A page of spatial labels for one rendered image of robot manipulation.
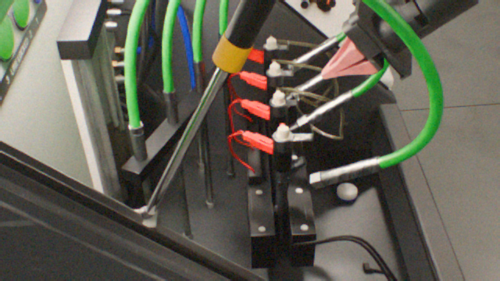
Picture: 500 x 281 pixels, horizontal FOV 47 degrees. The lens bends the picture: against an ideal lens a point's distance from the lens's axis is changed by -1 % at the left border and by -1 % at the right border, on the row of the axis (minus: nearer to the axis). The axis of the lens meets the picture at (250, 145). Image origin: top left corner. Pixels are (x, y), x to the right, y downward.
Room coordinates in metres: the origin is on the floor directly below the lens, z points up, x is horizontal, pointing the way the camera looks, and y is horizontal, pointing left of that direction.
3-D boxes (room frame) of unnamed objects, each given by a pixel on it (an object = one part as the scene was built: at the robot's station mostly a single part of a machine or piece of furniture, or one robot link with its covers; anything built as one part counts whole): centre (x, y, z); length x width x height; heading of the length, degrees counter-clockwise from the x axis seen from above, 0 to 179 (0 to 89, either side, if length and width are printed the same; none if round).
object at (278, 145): (0.62, -0.06, 1.03); 0.05 x 0.03 x 0.21; 92
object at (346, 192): (0.80, -0.19, 0.84); 0.04 x 0.04 x 0.01
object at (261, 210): (0.74, -0.04, 0.91); 0.34 x 0.10 x 0.15; 2
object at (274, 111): (0.70, -0.05, 1.03); 0.05 x 0.03 x 0.21; 92
